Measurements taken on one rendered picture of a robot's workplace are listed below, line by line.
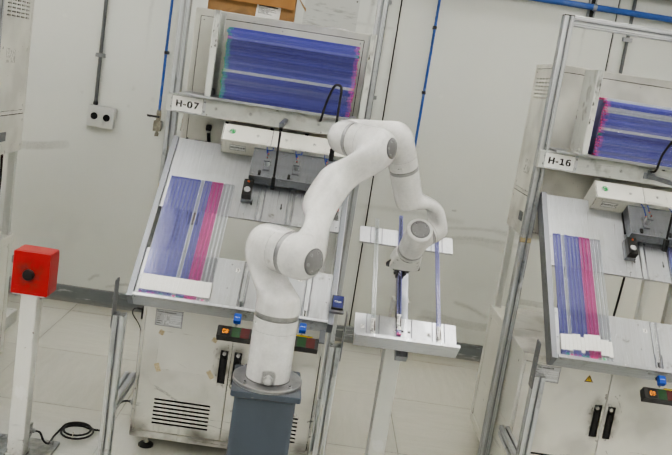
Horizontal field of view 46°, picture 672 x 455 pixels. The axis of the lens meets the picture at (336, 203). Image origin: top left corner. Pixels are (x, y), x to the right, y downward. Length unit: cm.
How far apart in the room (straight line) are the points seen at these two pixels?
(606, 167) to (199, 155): 157
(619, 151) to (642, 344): 74
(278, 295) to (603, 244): 149
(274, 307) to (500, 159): 277
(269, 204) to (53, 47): 220
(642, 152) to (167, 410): 207
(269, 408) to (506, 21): 303
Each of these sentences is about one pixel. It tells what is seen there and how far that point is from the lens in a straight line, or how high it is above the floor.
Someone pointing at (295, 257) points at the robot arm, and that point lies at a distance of 201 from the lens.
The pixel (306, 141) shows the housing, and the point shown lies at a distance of 304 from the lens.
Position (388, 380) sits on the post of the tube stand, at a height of 51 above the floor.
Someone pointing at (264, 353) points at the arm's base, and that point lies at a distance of 213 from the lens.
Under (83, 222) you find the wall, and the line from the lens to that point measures 483.
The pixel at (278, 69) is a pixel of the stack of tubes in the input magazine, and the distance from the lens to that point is 303.
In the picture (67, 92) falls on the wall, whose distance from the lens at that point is 478.
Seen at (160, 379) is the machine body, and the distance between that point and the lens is 317.
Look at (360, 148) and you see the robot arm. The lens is 216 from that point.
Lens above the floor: 154
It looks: 9 degrees down
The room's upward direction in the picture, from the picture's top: 9 degrees clockwise
